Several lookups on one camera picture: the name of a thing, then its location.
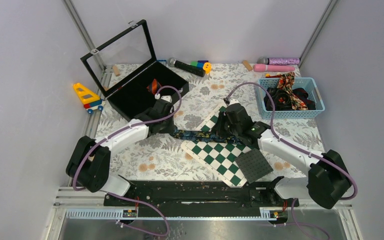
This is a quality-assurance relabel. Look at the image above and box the red floral tie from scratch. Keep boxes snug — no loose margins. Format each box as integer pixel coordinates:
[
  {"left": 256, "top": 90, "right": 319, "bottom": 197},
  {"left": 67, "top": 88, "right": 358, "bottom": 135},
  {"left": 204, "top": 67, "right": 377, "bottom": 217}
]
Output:
[{"left": 277, "top": 72, "right": 309, "bottom": 111}]

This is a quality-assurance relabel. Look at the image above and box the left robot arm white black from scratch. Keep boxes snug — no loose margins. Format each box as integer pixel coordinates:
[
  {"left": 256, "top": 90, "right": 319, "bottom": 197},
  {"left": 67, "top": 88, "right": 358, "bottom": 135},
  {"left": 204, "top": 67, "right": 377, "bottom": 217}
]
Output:
[{"left": 65, "top": 97, "right": 175, "bottom": 206}]

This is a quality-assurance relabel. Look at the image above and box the black glitter microphone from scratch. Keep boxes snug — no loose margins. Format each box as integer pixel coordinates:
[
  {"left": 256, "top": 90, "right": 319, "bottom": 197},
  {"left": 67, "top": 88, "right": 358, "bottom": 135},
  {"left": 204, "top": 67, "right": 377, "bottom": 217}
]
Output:
[{"left": 167, "top": 57, "right": 206, "bottom": 77}]

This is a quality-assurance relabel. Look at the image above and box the dark blue floral tie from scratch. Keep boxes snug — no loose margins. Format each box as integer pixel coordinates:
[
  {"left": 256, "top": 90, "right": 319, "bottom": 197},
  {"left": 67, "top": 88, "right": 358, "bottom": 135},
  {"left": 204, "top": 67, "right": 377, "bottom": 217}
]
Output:
[{"left": 169, "top": 129, "right": 244, "bottom": 145}]

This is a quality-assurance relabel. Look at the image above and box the yellow toy truck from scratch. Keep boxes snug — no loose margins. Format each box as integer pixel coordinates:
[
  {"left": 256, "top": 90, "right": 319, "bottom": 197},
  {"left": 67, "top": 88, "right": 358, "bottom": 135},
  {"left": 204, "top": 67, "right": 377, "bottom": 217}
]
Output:
[{"left": 72, "top": 83, "right": 105, "bottom": 114}]

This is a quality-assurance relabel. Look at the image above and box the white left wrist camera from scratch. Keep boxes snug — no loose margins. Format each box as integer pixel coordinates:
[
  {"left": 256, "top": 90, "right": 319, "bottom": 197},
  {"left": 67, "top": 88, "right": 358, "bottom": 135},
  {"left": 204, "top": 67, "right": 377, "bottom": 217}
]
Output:
[{"left": 154, "top": 93, "right": 172, "bottom": 103}]

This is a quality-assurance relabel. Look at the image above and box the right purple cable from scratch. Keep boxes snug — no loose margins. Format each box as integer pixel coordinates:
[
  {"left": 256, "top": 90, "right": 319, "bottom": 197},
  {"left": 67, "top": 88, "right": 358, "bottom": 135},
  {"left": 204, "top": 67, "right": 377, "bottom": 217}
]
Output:
[{"left": 224, "top": 82, "right": 359, "bottom": 240}]

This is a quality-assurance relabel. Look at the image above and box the green white chessboard mat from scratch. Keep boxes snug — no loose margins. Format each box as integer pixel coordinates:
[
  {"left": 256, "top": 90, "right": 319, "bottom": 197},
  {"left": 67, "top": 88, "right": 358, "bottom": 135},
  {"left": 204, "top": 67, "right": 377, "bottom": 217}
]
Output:
[{"left": 180, "top": 102, "right": 272, "bottom": 188}]

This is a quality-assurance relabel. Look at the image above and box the purple glitter microphone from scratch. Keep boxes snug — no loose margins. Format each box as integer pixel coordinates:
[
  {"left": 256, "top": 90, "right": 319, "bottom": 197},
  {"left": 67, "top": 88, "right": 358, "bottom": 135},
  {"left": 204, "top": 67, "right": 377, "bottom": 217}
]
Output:
[{"left": 256, "top": 57, "right": 301, "bottom": 66}]

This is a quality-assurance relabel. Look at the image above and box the light blue plastic basket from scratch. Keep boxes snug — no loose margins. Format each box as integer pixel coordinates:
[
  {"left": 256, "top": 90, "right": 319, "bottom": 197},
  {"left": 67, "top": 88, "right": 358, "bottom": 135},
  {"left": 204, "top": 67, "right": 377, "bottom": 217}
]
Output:
[{"left": 254, "top": 77, "right": 326, "bottom": 120}]

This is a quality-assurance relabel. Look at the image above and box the black display box glass lid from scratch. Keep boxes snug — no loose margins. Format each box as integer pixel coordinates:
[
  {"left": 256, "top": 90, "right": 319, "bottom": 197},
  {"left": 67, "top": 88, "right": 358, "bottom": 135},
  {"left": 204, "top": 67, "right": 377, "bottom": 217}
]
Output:
[{"left": 80, "top": 19, "right": 190, "bottom": 120}]

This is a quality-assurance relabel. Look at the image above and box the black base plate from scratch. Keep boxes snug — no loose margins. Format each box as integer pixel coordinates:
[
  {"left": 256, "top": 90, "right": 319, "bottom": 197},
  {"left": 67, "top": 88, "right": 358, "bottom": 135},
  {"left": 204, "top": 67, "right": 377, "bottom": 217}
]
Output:
[{"left": 103, "top": 178, "right": 301, "bottom": 218}]

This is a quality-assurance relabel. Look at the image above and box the wooden peg left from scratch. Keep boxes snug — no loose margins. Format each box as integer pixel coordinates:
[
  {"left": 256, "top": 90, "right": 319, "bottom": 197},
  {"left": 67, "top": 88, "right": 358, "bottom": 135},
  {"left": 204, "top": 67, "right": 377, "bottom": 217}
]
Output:
[{"left": 112, "top": 65, "right": 121, "bottom": 77}]

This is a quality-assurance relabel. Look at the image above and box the dark red ties pile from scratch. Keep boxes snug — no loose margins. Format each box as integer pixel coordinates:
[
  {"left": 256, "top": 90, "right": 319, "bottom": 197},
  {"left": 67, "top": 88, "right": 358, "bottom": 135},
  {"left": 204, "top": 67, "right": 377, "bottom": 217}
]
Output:
[{"left": 267, "top": 87, "right": 316, "bottom": 111}]

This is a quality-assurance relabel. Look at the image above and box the orange navy striped rolled tie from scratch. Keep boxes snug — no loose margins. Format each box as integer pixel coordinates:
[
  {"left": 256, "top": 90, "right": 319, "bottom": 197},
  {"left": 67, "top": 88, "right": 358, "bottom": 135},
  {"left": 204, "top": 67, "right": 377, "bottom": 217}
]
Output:
[{"left": 146, "top": 78, "right": 162, "bottom": 95}]

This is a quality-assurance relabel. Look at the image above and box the green blue block stack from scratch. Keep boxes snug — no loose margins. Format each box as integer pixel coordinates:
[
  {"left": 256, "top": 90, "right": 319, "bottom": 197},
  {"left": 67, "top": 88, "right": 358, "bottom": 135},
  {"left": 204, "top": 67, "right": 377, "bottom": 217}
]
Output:
[{"left": 190, "top": 60, "right": 209, "bottom": 69}]

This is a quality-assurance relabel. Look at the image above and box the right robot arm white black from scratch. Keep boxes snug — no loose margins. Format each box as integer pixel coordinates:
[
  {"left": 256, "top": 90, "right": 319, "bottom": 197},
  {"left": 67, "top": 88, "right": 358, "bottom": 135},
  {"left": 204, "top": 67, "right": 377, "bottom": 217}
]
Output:
[{"left": 211, "top": 103, "right": 352, "bottom": 209}]

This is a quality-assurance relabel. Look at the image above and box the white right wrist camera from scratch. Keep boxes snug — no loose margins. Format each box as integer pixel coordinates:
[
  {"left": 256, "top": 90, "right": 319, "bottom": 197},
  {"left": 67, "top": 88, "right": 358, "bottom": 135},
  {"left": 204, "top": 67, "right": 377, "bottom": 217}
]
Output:
[{"left": 223, "top": 97, "right": 240, "bottom": 107}]

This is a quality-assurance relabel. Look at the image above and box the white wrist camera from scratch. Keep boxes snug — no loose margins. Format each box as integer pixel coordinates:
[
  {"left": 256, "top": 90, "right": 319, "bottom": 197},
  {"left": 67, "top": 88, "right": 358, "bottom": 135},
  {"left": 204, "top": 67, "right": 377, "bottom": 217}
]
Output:
[
  {"left": 154, "top": 93, "right": 172, "bottom": 103},
  {"left": 223, "top": 97, "right": 240, "bottom": 107}
]

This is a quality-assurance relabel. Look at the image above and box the floral table mat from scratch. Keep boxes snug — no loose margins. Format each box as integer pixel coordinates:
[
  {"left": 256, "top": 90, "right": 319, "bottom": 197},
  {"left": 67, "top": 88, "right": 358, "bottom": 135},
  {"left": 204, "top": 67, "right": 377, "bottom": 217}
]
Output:
[{"left": 110, "top": 63, "right": 325, "bottom": 181}]

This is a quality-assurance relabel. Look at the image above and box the small wooden block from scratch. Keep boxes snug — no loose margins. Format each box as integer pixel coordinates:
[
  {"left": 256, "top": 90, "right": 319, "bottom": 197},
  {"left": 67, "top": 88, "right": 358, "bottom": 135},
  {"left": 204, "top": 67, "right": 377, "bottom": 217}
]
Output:
[{"left": 242, "top": 60, "right": 253, "bottom": 72}]

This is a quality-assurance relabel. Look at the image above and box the grey studded baseplate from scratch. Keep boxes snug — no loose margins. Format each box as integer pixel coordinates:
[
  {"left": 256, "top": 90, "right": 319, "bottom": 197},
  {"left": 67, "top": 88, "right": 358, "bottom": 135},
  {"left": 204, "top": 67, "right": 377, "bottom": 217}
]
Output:
[{"left": 235, "top": 148, "right": 274, "bottom": 184}]

